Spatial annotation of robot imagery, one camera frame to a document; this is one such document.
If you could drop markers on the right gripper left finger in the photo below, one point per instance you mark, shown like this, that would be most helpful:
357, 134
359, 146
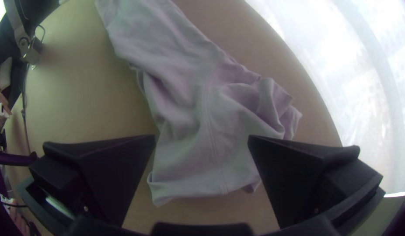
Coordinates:
100, 177

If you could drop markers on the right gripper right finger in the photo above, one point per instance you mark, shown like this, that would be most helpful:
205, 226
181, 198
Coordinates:
297, 183

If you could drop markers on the grey t-shirt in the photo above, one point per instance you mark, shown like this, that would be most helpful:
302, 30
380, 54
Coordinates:
196, 108

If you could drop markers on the white sheer curtain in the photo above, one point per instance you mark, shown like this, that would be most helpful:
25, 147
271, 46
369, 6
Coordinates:
347, 65

